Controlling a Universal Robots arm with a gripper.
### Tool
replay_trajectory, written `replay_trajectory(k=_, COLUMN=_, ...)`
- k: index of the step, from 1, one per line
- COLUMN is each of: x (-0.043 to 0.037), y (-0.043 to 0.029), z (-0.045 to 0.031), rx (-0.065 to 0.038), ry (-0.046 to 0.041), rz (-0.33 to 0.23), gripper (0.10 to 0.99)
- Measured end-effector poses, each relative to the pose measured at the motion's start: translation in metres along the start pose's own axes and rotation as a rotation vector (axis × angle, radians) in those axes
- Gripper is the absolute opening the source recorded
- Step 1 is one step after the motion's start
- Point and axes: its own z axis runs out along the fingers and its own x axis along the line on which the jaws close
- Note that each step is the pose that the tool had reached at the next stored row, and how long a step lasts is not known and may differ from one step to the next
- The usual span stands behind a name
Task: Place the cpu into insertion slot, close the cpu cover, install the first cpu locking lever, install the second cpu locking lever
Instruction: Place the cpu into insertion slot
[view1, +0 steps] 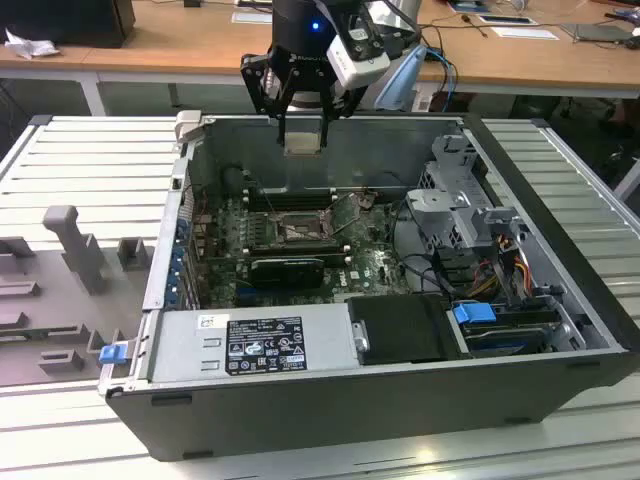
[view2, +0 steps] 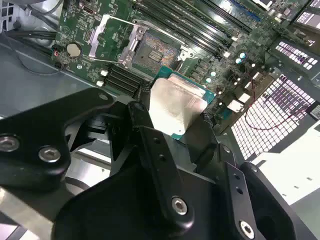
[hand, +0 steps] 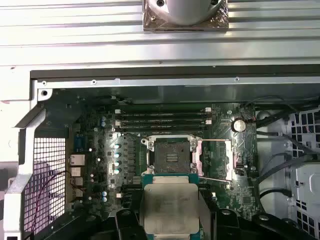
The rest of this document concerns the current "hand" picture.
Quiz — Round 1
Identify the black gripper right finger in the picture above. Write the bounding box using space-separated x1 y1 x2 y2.
209 197 315 240

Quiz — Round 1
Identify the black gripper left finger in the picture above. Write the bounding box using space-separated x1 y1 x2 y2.
74 193 147 240

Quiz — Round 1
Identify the silver CPU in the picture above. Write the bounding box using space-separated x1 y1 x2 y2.
139 173 213 240

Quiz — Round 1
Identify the metal socket cover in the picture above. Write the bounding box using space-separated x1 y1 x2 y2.
191 138 238 183

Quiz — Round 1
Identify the CPU socket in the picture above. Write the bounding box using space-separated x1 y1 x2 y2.
141 136 201 177

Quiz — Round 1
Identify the black RAM slot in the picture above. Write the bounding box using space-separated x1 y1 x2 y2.
114 113 213 119
114 107 213 113
114 125 213 132
114 119 213 126

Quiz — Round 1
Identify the green motherboard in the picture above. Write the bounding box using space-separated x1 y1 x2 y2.
66 99 260 226

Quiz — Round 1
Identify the silver rear port block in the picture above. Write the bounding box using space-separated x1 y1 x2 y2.
67 152 86 200

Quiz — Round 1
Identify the metal drive cage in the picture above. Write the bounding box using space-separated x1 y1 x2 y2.
284 109 320 240

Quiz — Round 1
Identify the blue port connector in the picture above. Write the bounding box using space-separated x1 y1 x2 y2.
74 134 87 153

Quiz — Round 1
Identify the round coin battery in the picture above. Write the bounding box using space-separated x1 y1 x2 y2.
230 117 248 134

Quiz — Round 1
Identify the black grey PC case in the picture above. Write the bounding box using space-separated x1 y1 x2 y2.
0 65 320 240

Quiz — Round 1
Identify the black cable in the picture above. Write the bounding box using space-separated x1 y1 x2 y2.
258 188 293 208
254 96 320 141

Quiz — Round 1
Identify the thin wire locking lever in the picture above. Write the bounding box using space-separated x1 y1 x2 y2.
199 176 230 183

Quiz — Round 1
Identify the grey flat cable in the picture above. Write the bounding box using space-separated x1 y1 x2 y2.
256 153 318 191

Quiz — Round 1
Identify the thin red black wire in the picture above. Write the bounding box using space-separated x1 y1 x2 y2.
31 169 76 232

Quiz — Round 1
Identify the brown square base plate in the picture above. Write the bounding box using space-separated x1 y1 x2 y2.
142 0 230 33

